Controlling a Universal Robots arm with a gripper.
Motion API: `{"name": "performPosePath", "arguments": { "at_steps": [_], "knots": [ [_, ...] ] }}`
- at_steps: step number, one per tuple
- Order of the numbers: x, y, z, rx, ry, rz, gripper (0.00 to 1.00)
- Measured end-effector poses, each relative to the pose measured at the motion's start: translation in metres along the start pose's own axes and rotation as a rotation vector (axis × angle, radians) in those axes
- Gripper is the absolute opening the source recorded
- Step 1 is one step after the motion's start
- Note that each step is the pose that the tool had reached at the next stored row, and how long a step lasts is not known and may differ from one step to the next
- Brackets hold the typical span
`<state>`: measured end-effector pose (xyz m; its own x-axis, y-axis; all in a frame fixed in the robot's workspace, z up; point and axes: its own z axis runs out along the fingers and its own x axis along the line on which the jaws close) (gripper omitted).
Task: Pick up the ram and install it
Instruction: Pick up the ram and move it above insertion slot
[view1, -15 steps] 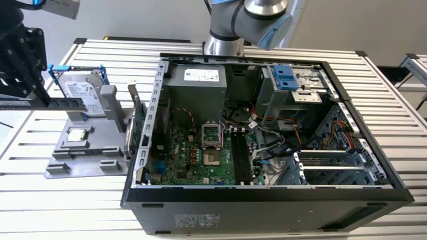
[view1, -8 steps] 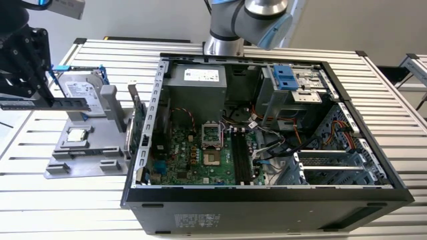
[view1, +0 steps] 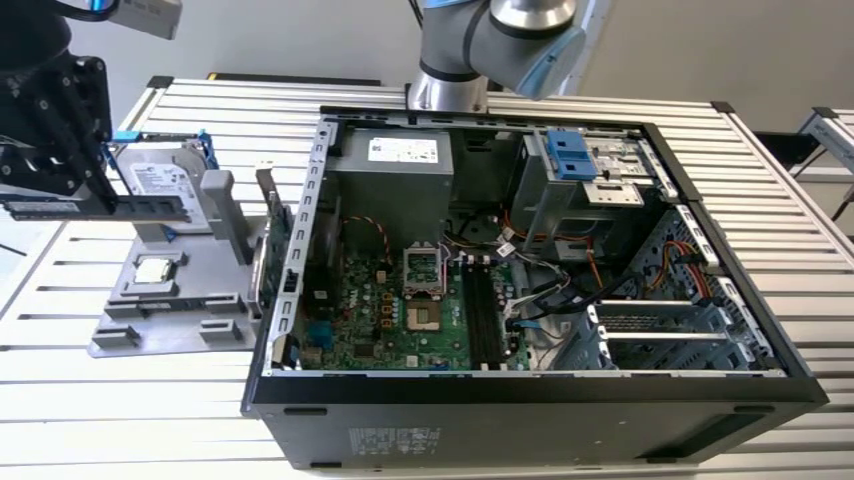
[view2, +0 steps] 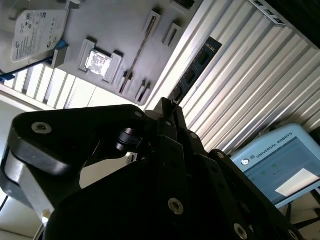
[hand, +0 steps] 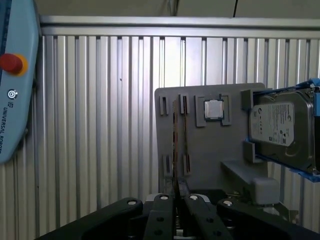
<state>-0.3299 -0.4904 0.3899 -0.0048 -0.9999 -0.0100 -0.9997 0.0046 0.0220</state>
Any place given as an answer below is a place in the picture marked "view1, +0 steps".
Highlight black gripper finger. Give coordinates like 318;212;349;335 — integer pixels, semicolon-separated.
71;55;120;205
0;117;92;201

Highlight black RAM slot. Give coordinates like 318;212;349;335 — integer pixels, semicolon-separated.
462;255;486;372
478;255;502;372
470;255;494;372

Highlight hard disk in blue carrier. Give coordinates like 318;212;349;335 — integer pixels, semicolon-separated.
106;128;222;241

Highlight silver CPU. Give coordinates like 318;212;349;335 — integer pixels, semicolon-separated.
135;257;179;284

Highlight grey plastic parts rack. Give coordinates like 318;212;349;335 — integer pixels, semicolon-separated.
88;169;268;359

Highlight green graphics card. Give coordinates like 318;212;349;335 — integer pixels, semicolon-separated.
244;158;301;321

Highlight black case fan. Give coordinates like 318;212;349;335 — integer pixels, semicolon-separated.
313;195;346;281

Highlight grey power supply unit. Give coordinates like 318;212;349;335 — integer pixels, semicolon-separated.
326;127;457;246

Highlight metal socket cover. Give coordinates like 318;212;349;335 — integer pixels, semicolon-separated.
402;242;447;296

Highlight green motherboard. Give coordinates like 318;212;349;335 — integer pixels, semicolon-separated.
297;244;535;374

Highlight CPU socket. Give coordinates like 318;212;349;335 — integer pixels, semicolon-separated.
405;295;447;335

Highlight blue plastic drive bay latch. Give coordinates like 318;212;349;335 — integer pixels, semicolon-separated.
543;128;595;181

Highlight grey metal drive cage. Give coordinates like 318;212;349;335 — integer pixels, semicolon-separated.
513;127;677;261

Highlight black open PC case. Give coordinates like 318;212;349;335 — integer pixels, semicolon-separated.
239;102;830;471

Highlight grey metal disk bay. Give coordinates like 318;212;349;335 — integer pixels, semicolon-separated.
586;298;769;372

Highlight neighbouring metal slat table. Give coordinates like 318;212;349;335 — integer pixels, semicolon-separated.
790;105;854;221

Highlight grey camera with black bracket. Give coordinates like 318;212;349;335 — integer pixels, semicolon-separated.
106;0;183;41

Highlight red yellow power wires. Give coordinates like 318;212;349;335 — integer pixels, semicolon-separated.
657;239;720;307

